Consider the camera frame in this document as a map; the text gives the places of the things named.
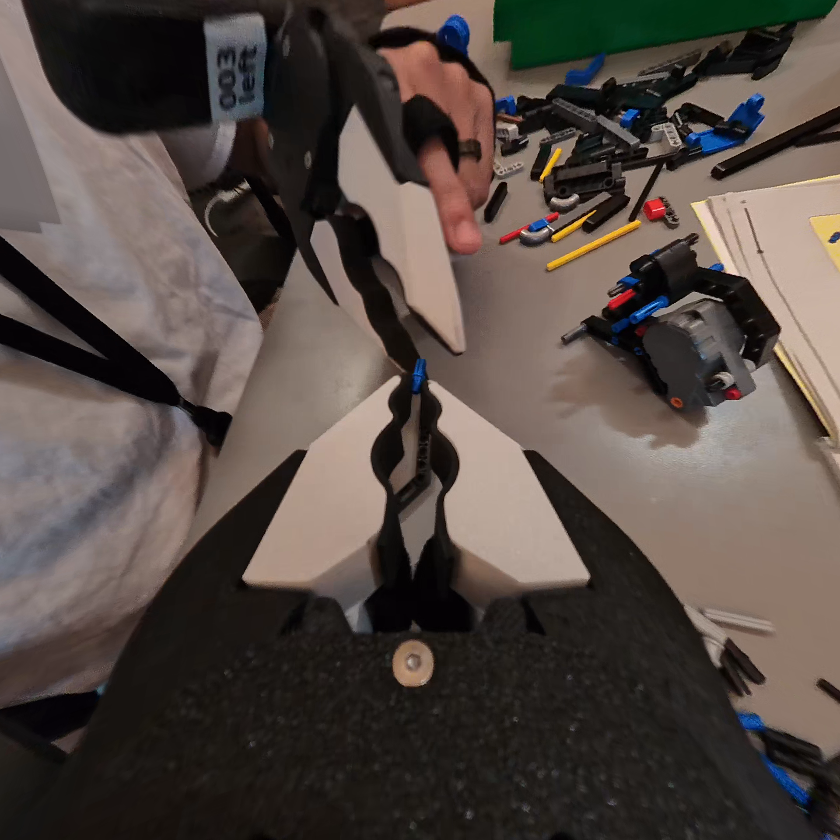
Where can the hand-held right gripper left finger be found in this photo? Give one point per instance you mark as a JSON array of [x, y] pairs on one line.
[[315, 525]]

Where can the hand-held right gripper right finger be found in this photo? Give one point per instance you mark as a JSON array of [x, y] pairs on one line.
[[518, 525]]

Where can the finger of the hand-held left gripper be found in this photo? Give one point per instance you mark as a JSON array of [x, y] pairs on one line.
[[400, 249], [377, 295]]

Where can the blue lego pin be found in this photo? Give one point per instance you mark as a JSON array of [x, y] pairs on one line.
[[418, 377]]

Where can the black bent lego beam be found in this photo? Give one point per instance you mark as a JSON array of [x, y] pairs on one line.
[[421, 446]]

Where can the lego motor chassis assembly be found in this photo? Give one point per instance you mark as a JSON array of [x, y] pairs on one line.
[[689, 341]]

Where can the long yellow lego axle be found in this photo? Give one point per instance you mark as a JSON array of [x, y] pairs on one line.
[[594, 246]]

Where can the pile of assorted lego beams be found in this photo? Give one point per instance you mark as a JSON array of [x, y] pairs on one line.
[[590, 177]]

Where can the pile of small lego pins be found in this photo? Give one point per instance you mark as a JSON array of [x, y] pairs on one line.
[[741, 666]]

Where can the blue lego panel piece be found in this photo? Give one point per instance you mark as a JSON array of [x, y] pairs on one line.
[[715, 138]]

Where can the lego instruction booklet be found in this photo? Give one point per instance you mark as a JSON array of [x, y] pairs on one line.
[[787, 275]]

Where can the long black lego beam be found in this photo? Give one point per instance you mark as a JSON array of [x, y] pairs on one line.
[[774, 148]]

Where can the person's left hand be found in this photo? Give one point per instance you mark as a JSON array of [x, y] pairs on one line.
[[463, 210]]

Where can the black office chair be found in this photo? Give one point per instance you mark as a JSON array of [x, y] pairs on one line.
[[262, 275]]

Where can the person's white shirt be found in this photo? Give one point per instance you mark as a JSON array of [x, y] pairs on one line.
[[98, 492]]

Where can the green plastic bin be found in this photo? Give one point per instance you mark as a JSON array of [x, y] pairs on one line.
[[656, 26]]

